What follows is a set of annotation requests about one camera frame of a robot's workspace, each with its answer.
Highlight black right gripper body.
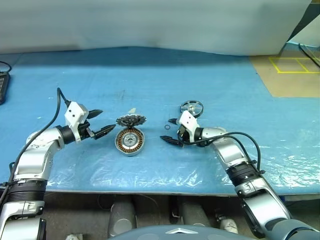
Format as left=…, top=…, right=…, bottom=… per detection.
left=177, top=124, right=189, bottom=145

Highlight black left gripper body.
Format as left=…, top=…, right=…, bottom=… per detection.
left=79, top=120, right=97, bottom=142

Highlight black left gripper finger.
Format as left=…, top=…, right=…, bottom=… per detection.
left=94, top=124, right=117, bottom=140
left=87, top=108, right=104, bottom=120

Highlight black-rimmed spoked rotor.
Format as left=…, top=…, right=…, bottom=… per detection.
left=179, top=100, right=204, bottom=118

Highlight silver motor housing copper windings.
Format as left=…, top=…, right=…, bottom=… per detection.
left=114, top=126, right=146, bottom=158

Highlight grey finned motor lid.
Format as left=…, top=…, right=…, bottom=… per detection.
left=115, top=113, right=147, bottom=129

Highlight blue plastic table mat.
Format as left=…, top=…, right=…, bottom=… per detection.
left=0, top=46, right=320, bottom=196

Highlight dark grey rounded robot leg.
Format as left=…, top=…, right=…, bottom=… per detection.
left=179, top=197, right=211, bottom=228
left=108, top=197, right=138, bottom=238

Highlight grey robot torso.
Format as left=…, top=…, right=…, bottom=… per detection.
left=106, top=223, right=219, bottom=240

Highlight black flat electronic device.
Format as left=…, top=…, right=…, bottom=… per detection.
left=0, top=71, right=11, bottom=106

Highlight white backdrop sheet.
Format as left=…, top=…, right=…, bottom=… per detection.
left=0, top=0, right=314, bottom=56

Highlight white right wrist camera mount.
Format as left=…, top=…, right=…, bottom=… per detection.
left=176, top=110, right=201, bottom=144

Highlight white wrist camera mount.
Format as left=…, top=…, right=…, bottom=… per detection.
left=176, top=110, right=201, bottom=144
left=64, top=101, right=90, bottom=145

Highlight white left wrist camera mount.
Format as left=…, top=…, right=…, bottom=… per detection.
left=64, top=101, right=90, bottom=145

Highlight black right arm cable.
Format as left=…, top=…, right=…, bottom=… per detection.
left=181, top=131, right=266, bottom=176

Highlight black device cable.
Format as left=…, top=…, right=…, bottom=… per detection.
left=0, top=61, right=13, bottom=74

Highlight black background cable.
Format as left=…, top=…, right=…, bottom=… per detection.
left=298, top=43, right=320, bottom=69

